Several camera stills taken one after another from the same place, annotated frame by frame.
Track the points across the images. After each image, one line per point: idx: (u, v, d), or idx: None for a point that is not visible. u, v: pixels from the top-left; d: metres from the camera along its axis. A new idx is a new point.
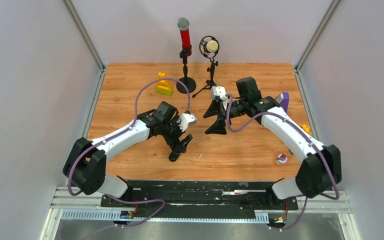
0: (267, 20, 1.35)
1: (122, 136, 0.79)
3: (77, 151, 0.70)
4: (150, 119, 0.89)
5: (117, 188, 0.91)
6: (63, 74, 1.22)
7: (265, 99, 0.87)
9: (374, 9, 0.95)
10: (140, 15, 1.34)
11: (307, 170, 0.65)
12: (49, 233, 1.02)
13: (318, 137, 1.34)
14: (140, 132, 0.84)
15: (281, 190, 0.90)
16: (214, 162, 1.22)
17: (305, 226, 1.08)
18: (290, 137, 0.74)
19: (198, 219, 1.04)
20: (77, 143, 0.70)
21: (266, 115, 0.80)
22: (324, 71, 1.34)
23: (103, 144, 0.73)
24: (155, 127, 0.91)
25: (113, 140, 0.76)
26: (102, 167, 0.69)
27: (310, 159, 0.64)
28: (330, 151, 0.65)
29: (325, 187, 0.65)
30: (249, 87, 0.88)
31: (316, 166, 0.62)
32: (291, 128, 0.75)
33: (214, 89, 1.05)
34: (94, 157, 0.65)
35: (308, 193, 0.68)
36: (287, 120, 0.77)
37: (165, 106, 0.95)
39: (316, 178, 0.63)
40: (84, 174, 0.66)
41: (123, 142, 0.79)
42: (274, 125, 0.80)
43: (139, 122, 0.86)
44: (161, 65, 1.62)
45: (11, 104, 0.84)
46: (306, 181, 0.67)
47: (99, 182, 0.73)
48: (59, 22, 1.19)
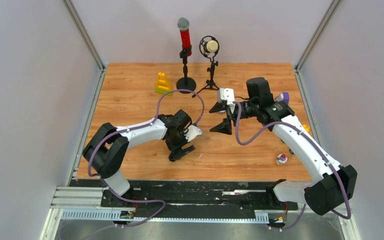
0: (267, 20, 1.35)
1: (143, 129, 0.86)
3: (101, 134, 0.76)
4: (168, 120, 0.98)
5: (121, 185, 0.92)
6: (63, 74, 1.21)
7: (279, 105, 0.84)
9: (374, 9, 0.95)
10: (140, 15, 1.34)
11: (319, 191, 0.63)
12: (49, 233, 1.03)
13: (318, 137, 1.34)
14: (158, 130, 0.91)
15: (282, 191, 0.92)
16: (214, 162, 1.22)
17: (305, 225, 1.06)
18: (304, 152, 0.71)
19: (198, 219, 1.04)
20: (103, 127, 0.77)
21: (280, 125, 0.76)
22: (325, 71, 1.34)
23: (126, 132, 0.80)
24: (170, 129, 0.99)
25: (136, 131, 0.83)
26: (122, 153, 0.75)
27: (325, 181, 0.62)
28: (349, 174, 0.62)
29: (335, 205, 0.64)
30: (262, 91, 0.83)
31: (330, 188, 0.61)
32: (306, 144, 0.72)
33: (222, 91, 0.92)
34: (117, 142, 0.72)
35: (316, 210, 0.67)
36: (302, 133, 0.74)
37: (182, 114, 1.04)
39: (328, 199, 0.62)
40: (105, 159, 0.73)
41: (142, 136, 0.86)
42: (287, 137, 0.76)
43: (159, 122, 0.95)
44: (161, 65, 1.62)
45: (11, 104, 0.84)
46: (316, 199, 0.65)
47: (115, 168, 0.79)
48: (59, 22, 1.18)
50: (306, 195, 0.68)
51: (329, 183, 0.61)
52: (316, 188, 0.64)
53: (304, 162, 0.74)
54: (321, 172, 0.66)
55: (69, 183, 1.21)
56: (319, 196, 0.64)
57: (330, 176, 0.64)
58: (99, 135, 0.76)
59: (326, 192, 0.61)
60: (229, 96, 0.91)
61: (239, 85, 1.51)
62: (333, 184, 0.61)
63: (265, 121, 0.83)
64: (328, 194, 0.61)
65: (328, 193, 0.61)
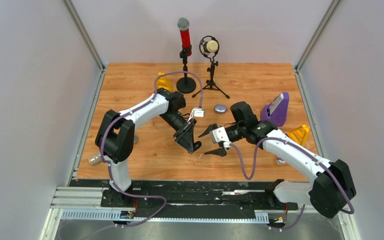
0: (267, 20, 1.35)
1: (145, 108, 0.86)
3: (107, 121, 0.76)
4: (168, 93, 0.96)
5: (126, 175, 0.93)
6: (63, 73, 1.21)
7: (265, 125, 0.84)
9: (375, 9, 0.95)
10: (141, 15, 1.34)
11: (319, 190, 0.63)
12: (49, 233, 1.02)
13: (318, 137, 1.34)
14: (160, 105, 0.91)
15: (282, 192, 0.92)
16: (213, 162, 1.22)
17: (305, 225, 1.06)
18: (294, 158, 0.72)
19: (198, 219, 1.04)
20: (107, 115, 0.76)
21: (267, 140, 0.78)
22: (324, 71, 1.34)
23: (130, 115, 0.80)
24: (173, 102, 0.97)
25: (139, 111, 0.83)
26: (131, 136, 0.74)
27: (320, 179, 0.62)
28: (341, 167, 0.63)
29: (341, 204, 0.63)
30: (246, 114, 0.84)
31: (327, 186, 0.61)
32: (294, 150, 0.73)
33: (215, 133, 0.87)
34: (124, 125, 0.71)
35: (324, 212, 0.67)
36: (288, 142, 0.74)
37: None
39: (330, 198, 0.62)
40: (117, 143, 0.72)
41: (146, 115, 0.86)
42: (276, 149, 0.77)
43: (159, 96, 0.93)
44: (161, 65, 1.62)
45: (11, 104, 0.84)
46: (321, 200, 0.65)
47: (128, 152, 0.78)
48: (58, 21, 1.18)
50: (311, 199, 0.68)
51: (325, 180, 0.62)
52: (315, 189, 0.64)
53: (299, 169, 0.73)
54: (314, 172, 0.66)
55: (69, 183, 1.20)
56: (321, 196, 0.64)
57: (324, 173, 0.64)
58: (105, 122, 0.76)
59: (324, 190, 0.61)
60: (224, 137, 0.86)
61: (239, 85, 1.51)
62: (328, 180, 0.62)
63: (253, 141, 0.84)
64: (328, 191, 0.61)
65: (327, 192, 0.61)
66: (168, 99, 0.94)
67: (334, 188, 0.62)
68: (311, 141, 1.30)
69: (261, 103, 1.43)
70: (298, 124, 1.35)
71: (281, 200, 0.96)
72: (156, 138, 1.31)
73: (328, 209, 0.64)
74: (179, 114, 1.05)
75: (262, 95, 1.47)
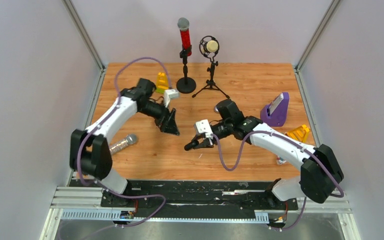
0: (267, 20, 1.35)
1: (113, 116, 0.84)
3: (76, 142, 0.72)
4: (133, 93, 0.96)
5: (119, 183, 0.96)
6: (63, 73, 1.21)
7: (250, 121, 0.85)
9: (374, 9, 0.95)
10: (140, 15, 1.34)
11: (307, 176, 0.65)
12: (49, 233, 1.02)
13: (318, 137, 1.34)
14: (128, 109, 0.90)
15: (280, 192, 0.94)
16: (213, 162, 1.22)
17: (305, 226, 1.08)
18: (281, 147, 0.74)
19: (198, 219, 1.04)
20: (73, 136, 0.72)
21: (254, 134, 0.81)
22: (325, 70, 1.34)
23: (99, 128, 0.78)
24: (141, 99, 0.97)
25: (108, 122, 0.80)
26: (105, 150, 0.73)
27: (307, 165, 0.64)
28: (324, 152, 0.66)
29: (331, 188, 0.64)
30: (231, 111, 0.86)
31: (313, 170, 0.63)
32: (279, 139, 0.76)
33: (198, 125, 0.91)
34: (96, 143, 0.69)
35: (316, 199, 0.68)
36: (274, 133, 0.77)
37: (144, 81, 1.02)
39: (319, 183, 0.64)
40: (93, 161, 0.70)
41: (116, 122, 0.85)
42: (263, 142, 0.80)
43: (124, 99, 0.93)
44: (161, 65, 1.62)
45: (12, 105, 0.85)
46: (312, 187, 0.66)
47: (108, 165, 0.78)
48: (58, 21, 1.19)
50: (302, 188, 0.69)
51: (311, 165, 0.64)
52: (303, 175, 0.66)
53: (286, 159, 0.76)
54: (300, 158, 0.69)
55: (69, 183, 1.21)
56: (309, 182, 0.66)
57: (309, 159, 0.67)
58: (73, 144, 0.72)
59: (311, 175, 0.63)
60: (206, 129, 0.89)
61: (239, 85, 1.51)
62: (314, 165, 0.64)
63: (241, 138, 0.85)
64: (315, 176, 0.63)
65: (314, 177, 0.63)
66: (135, 100, 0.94)
67: (320, 172, 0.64)
68: (311, 141, 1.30)
69: (261, 103, 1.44)
70: (298, 124, 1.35)
71: (279, 199, 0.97)
72: (156, 138, 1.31)
73: (318, 195, 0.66)
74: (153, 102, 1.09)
75: (262, 95, 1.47)
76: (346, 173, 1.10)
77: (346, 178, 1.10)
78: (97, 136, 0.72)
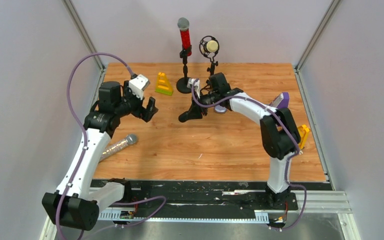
0: (267, 20, 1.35)
1: (83, 162, 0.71)
3: (51, 208, 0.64)
4: (99, 120, 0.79)
5: (115, 195, 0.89)
6: (63, 73, 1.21)
7: (233, 91, 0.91)
9: (374, 9, 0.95)
10: (140, 15, 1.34)
11: (265, 130, 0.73)
12: (49, 233, 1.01)
13: (318, 137, 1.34)
14: (99, 144, 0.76)
15: (273, 182, 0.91)
16: (213, 162, 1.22)
17: (305, 225, 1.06)
18: (250, 110, 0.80)
19: (198, 219, 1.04)
20: (46, 203, 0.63)
21: (232, 100, 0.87)
22: (325, 70, 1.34)
23: (71, 185, 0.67)
24: (112, 121, 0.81)
25: (79, 174, 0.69)
26: (86, 205, 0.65)
27: (266, 120, 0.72)
28: (283, 111, 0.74)
29: (286, 144, 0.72)
30: (219, 81, 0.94)
31: (269, 123, 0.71)
32: (250, 103, 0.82)
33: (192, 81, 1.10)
34: (72, 207, 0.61)
35: (273, 154, 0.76)
36: (247, 98, 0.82)
37: (105, 93, 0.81)
39: (274, 136, 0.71)
40: (77, 220, 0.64)
41: (90, 166, 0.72)
42: (239, 106, 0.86)
43: (90, 133, 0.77)
44: (161, 65, 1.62)
45: (11, 105, 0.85)
46: (269, 142, 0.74)
47: (95, 211, 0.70)
48: (58, 22, 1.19)
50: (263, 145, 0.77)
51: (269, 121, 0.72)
52: (262, 131, 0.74)
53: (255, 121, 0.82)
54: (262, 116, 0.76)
55: None
56: (267, 136, 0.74)
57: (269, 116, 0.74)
58: (50, 209, 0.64)
59: (268, 129, 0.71)
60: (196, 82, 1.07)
61: (238, 85, 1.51)
62: (271, 121, 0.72)
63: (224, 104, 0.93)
64: (271, 130, 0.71)
65: (270, 130, 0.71)
66: (104, 129, 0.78)
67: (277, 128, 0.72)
68: (311, 141, 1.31)
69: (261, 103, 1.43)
70: (298, 124, 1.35)
71: (275, 193, 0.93)
72: (156, 138, 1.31)
73: (274, 149, 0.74)
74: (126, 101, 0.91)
75: (262, 95, 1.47)
76: (346, 173, 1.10)
77: (346, 178, 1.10)
78: (70, 199, 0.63)
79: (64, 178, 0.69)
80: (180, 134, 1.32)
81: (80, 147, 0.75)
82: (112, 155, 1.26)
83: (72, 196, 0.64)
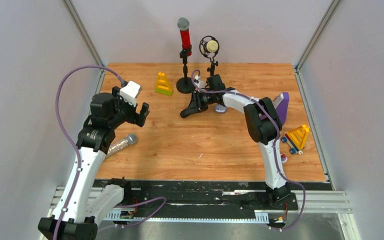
0: (267, 20, 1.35)
1: (78, 185, 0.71)
3: (49, 234, 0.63)
4: (93, 137, 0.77)
5: (113, 204, 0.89)
6: (63, 73, 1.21)
7: (226, 89, 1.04)
9: (375, 9, 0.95)
10: (140, 15, 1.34)
11: (248, 117, 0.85)
12: None
13: (318, 137, 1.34)
14: (94, 164, 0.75)
15: (269, 176, 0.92)
16: (213, 162, 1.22)
17: (305, 226, 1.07)
18: (238, 101, 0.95)
19: (198, 219, 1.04)
20: (42, 229, 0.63)
21: (225, 95, 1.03)
22: (324, 70, 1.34)
23: (67, 210, 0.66)
24: (107, 138, 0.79)
25: (74, 197, 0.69)
26: (84, 227, 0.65)
27: (249, 108, 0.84)
28: (265, 100, 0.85)
29: (267, 129, 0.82)
30: (215, 82, 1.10)
31: (251, 109, 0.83)
32: (239, 96, 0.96)
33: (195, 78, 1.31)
34: (70, 231, 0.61)
35: (258, 140, 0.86)
36: (237, 93, 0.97)
37: (96, 109, 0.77)
39: (255, 121, 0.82)
40: None
41: (85, 188, 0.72)
42: (231, 101, 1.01)
43: (84, 153, 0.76)
44: (161, 65, 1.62)
45: (11, 105, 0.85)
46: (253, 128, 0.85)
47: (94, 230, 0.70)
48: (58, 22, 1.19)
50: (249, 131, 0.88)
51: (252, 108, 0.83)
52: (247, 118, 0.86)
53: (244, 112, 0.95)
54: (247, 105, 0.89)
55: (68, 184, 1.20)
56: (251, 122, 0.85)
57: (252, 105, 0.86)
58: (47, 235, 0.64)
59: (250, 115, 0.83)
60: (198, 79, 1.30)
61: (238, 85, 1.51)
62: (253, 108, 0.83)
63: (219, 101, 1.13)
64: (253, 116, 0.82)
65: (252, 116, 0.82)
66: (98, 148, 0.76)
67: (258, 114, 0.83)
68: (311, 141, 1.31)
69: None
70: (298, 124, 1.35)
71: (274, 190, 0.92)
72: (156, 137, 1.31)
73: (257, 133, 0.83)
74: (118, 111, 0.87)
75: (262, 95, 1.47)
76: (347, 173, 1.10)
77: (346, 178, 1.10)
78: (66, 225, 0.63)
79: (60, 202, 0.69)
80: (180, 134, 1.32)
81: (75, 169, 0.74)
82: (112, 155, 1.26)
83: (67, 221, 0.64)
